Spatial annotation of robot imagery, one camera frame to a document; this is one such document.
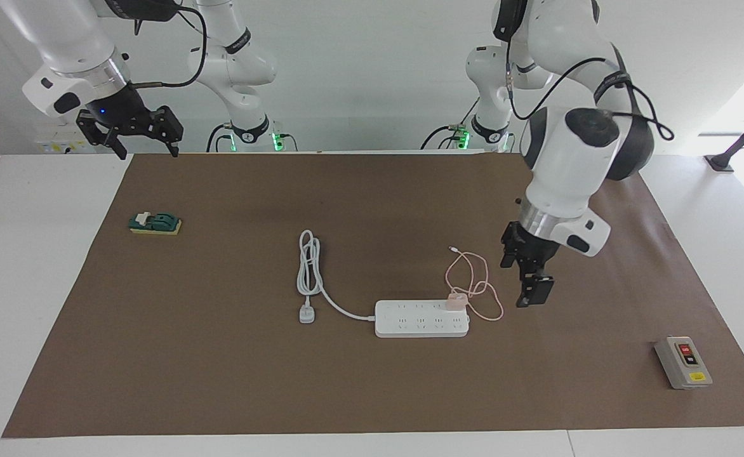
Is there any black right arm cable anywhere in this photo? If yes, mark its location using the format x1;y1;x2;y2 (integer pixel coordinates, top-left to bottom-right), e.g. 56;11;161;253
132;0;208;89

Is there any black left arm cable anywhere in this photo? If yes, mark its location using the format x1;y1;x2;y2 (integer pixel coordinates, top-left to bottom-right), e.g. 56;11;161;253
504;54;674;142

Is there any brown table mat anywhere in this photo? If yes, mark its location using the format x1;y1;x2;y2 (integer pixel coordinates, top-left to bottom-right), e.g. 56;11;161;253
1;152;744;439

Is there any black base cable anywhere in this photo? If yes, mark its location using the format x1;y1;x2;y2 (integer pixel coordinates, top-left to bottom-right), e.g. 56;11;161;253
420;124;468;151
206;123;236;153

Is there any white power strip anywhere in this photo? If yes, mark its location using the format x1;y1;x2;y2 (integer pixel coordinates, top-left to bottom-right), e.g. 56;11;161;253
374;299;470;338

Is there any white power strip cord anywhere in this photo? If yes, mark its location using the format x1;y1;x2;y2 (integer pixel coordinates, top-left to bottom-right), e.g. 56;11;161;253
296;230;378;325

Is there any grey on-off switch box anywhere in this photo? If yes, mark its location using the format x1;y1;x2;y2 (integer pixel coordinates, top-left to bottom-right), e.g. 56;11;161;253
654;336;714;390

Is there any white box with yellow label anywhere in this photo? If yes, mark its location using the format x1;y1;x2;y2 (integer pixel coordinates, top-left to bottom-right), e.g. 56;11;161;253
36;136;84;155

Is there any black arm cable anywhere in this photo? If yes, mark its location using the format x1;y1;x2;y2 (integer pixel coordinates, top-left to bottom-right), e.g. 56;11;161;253
132;0;208;89
504;54;674;142

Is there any black camera stand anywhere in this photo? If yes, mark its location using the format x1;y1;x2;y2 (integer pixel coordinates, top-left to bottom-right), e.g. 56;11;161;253
705;103;744;172

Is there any green knife switch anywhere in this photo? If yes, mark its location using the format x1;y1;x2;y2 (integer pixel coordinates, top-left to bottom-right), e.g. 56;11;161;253
128;211;183;236

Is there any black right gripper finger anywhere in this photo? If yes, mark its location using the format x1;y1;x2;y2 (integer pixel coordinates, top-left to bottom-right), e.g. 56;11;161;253
155;107;184;158
77;113;126;161

